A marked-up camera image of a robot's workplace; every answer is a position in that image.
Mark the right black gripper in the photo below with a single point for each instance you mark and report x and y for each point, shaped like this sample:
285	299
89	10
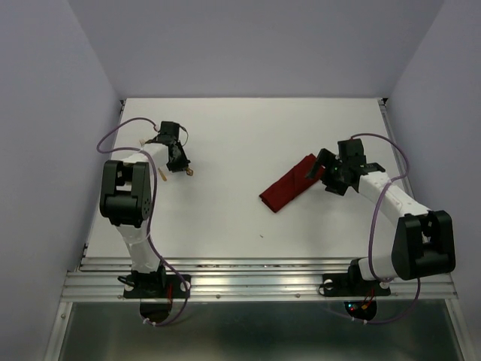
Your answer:
324	157

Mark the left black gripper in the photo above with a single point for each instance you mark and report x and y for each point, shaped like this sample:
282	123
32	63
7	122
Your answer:
184	162

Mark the dark red cloth napkin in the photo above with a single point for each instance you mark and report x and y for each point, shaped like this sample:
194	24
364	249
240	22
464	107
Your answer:
292	184

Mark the gold fork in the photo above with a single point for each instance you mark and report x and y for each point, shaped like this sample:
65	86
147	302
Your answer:
142	142

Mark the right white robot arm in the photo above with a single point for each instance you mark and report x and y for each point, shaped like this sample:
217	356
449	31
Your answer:
423	244

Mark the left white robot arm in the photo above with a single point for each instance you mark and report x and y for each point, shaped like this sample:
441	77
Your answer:
127	200

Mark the right aluminium table edge rail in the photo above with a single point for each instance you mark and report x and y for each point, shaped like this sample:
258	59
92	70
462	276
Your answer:
400	156

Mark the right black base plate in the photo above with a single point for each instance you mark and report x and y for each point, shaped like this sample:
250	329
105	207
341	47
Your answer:
340	285

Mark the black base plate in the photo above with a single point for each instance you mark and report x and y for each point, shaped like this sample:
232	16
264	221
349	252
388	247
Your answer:
142	286
340	285

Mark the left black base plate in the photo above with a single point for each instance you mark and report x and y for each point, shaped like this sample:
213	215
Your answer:
142	286

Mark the aluminium mounting rail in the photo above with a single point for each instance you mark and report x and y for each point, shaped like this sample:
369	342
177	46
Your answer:
213	280

